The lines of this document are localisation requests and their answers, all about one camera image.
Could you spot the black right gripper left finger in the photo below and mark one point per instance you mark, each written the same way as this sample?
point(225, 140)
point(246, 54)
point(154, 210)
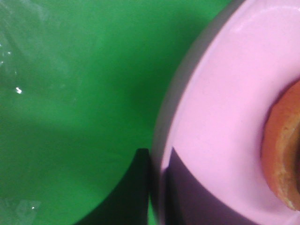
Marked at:
point(128, 203)

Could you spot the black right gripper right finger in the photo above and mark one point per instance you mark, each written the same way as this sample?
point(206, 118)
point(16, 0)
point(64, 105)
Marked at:
point(223, 189)

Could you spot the pink plate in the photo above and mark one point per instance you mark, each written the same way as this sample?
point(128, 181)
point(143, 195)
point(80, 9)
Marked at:
point(221, 95)

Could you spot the burger with lettuce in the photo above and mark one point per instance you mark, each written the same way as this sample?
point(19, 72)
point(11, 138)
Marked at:
point(280, 154)

